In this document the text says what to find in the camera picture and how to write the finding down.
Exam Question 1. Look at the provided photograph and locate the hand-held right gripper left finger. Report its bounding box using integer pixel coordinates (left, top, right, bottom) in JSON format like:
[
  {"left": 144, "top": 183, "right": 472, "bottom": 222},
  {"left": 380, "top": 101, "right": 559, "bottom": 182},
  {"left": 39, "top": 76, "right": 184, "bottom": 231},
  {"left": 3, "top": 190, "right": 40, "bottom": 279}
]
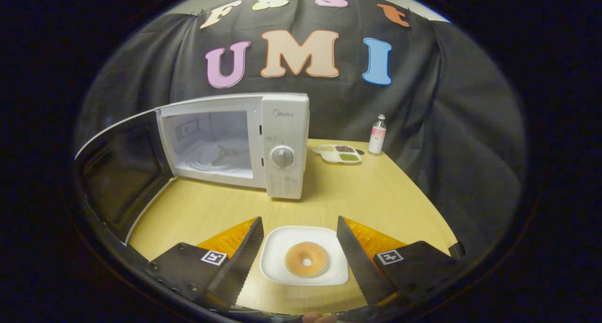
[{"left": 145, "top": 216, "right": 264, "bottom": 310}]

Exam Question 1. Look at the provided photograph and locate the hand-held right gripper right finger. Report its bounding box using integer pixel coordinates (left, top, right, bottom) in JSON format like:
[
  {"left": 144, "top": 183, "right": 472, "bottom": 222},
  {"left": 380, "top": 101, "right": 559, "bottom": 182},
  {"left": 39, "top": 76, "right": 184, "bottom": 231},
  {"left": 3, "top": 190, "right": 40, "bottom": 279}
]
[{"left": 336, "top": 216, "right": 465, "bottom": 308}]

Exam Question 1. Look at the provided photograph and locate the glazed donut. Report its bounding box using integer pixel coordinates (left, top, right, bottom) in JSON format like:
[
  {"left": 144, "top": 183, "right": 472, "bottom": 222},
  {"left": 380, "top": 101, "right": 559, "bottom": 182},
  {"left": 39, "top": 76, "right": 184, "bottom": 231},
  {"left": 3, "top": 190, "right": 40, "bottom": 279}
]
[{"left": 285, "top": 242, "right": 330, "bottom": 278}]

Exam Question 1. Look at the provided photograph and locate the white microwave oven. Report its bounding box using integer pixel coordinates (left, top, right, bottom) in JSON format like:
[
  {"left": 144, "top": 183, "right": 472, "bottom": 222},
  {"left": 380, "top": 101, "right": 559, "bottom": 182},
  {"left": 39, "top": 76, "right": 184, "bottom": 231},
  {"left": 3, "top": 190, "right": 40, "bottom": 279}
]
[{"left": 74, "top": 93, "right": 310, "bottom": 246}]

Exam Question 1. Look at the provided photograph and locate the white square plate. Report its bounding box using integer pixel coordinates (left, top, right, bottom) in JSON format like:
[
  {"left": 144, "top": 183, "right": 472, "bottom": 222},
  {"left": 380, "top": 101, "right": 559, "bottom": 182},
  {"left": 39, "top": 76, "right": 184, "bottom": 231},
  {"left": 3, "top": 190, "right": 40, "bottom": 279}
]
[{"left": 260, "top": 226, "right": 349, "bottom": 286}]

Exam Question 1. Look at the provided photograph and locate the divided dish of beans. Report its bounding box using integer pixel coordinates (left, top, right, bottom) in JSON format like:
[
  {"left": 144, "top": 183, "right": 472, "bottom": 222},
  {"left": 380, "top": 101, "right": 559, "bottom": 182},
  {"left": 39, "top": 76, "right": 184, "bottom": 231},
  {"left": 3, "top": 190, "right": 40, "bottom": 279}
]
[{"left": 313, "top": 144, "right": 362, "bottom": 165}]

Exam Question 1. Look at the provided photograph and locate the small clear bottle pink label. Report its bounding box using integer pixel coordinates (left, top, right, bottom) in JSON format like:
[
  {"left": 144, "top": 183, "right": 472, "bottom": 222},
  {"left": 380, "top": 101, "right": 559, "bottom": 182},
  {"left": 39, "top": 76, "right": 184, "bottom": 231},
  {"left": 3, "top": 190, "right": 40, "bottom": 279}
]
[{"left": 368, "top": 115, "right": 387, "bottom": 155}]

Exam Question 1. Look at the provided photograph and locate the black backdrop cloth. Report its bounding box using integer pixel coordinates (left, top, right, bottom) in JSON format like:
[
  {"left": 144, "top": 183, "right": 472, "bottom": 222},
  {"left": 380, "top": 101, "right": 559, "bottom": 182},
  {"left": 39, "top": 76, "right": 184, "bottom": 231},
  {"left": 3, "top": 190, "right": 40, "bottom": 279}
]
[{"left": 75, "top": 0, "right": 526, "bottom": 248}]

